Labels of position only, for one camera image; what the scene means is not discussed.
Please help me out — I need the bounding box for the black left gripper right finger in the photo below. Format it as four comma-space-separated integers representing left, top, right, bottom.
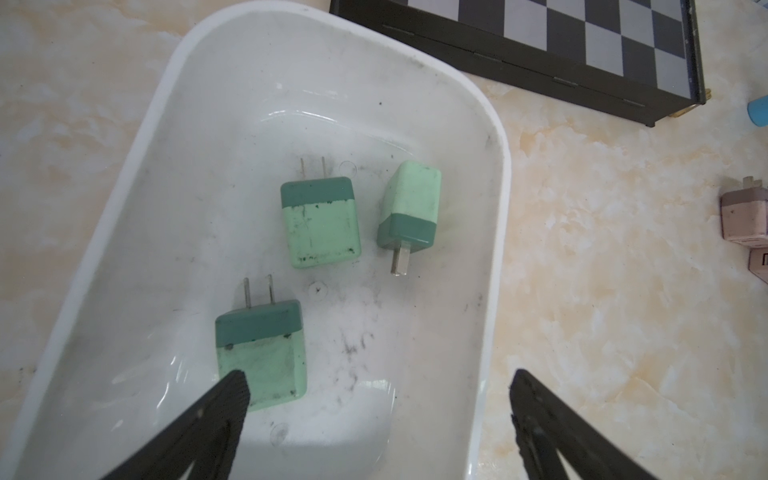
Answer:
509, 369, 654, 479

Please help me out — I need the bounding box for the green plug two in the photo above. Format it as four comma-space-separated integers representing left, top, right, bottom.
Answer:
376, 160, 442, 276

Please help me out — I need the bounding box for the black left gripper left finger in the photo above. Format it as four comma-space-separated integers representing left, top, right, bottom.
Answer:
105, 370, 250, 479

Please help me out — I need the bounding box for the white storage bin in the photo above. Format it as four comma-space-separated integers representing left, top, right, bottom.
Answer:
1, 1, 511, 479

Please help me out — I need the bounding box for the green plug three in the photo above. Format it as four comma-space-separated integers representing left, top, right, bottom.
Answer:
215, 278, 308, 411

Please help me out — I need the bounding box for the black chessboard box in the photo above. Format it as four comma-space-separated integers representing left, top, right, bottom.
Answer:
330, 0, 707, 127

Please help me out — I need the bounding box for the pink plug with USB ports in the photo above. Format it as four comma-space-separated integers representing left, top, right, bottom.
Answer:
748, 248, 768, 284

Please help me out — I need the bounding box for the light blue cylinder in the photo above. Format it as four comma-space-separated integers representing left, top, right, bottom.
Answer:
747, 95, 768, 127

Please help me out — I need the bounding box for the green plug one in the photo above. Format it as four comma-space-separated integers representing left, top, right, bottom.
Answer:
280, 159, 362, 269

